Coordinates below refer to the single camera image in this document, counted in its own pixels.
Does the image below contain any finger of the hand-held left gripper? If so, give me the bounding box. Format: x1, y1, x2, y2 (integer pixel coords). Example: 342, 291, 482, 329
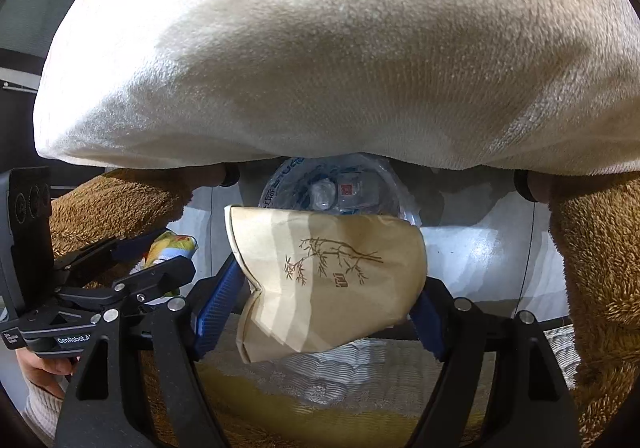
102, 257, 197, 319
54, 227, 169, 286

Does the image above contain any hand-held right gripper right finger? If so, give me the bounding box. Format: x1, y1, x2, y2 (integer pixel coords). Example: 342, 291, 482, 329
410, 278, 583, 448

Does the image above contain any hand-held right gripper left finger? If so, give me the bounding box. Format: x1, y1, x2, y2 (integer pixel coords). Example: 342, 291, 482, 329
55, 255, 248, 448

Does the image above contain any colourful snack wrapper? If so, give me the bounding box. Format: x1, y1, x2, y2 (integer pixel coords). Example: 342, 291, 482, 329
131, 231, 200, 299

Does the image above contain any white trash bin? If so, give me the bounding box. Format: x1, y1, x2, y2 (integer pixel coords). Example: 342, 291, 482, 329
180, 163, 571, 344

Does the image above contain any brown paper bag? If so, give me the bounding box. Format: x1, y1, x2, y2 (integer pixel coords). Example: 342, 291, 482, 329
224, 205, 428, 364

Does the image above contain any clear plastic bin liner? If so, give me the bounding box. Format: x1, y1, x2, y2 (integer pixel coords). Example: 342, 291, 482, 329
257, 153, 423, 229

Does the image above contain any clear plastic wrapper red label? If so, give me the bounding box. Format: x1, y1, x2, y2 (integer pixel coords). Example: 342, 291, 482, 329
305, 173, 396, 216

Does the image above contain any person's left forearm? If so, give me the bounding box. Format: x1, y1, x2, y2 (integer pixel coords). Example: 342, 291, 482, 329
22, 378, 68, 444

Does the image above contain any person's left hand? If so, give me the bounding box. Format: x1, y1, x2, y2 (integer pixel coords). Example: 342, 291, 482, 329
15, 345, 76, 399

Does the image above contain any brown fuzzy blanket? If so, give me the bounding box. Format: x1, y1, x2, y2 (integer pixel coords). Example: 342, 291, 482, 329
47, 168, 640, 448

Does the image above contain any white quilted mattress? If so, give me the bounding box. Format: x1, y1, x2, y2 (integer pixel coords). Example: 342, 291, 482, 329
195, 323, 581, 409

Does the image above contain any yellow cloth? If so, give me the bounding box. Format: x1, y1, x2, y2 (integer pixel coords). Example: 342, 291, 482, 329
195, 358, 491, 436

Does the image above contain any cream plush pillow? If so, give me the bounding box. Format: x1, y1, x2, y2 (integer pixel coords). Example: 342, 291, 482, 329
32, 0, 640, 176

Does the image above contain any tan stub with black ring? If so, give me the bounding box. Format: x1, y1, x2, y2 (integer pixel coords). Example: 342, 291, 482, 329
514, 169, 556, 204
192, 164, 241, 189

